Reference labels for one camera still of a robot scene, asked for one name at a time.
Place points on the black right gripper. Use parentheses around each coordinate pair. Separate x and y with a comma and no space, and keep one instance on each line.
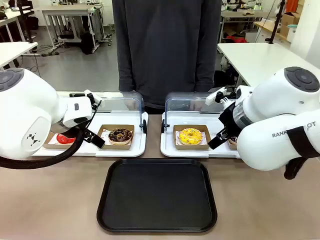
(228,117)

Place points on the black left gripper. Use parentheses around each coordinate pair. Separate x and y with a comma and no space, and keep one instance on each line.
(75,130)

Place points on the brown cardboard donut box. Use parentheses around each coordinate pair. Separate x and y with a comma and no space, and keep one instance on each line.
(51,143)
(232,147)
(102,146)
(192,147)

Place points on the yellow sprinkled donut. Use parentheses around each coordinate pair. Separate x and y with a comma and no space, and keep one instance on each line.
(191,136)

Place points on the person right forearm grey sleeve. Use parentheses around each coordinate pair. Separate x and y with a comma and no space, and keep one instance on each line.
(126,75)

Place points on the person left forearm grey sleeve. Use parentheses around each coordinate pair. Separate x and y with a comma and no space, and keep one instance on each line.
(205,75)

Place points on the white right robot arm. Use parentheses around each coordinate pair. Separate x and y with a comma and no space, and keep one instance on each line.
(272,120)

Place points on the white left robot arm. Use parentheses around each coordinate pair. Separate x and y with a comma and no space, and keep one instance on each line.
(27,112)

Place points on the dark chocolate donut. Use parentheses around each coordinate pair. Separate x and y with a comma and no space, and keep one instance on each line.
(233,140)

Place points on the chocolate nut donut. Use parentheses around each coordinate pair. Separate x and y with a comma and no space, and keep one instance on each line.
(120,136)

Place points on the white display tray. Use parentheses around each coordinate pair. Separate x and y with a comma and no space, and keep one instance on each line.
(190,117)
(117,117)

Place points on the red glazed donut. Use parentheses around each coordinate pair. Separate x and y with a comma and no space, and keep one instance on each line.
(65,139)

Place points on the large black serving tray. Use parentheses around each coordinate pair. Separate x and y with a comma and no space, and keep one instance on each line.
(157,195)

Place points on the large white side table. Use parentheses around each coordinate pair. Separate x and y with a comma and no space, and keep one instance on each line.
(262,57)

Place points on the black backpack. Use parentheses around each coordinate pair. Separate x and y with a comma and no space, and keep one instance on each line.
(86,43)

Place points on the grey power strip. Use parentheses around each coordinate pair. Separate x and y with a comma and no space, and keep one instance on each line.
(50,53)

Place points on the red bag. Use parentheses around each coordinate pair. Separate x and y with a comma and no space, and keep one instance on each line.
(236,39)

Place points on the person torso dark grey sweater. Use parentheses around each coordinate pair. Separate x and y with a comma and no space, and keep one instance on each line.
(165,50)

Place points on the wooden top workbench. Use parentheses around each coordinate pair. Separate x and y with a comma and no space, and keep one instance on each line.
(267,27)

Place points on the small white side table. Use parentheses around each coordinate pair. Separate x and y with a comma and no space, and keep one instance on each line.
(12,51)

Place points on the long white background table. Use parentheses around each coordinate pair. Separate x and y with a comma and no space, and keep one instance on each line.
(245,14)

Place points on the white-framed background desk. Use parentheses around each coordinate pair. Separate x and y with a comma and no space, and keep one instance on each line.
(67,12)

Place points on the open cardboard box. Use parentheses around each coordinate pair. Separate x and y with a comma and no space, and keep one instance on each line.
(290,22)

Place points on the black chair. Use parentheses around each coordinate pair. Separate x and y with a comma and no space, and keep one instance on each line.
(27,17)

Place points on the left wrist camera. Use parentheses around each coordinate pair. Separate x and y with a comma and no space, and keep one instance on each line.
(93,98)

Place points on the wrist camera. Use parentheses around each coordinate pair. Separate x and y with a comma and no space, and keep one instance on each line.
(93,98)
(215,97)

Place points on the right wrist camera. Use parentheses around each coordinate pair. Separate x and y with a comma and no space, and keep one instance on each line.
(215,97)

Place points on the black camera stand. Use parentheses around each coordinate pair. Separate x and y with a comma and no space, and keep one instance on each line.
(275,22)

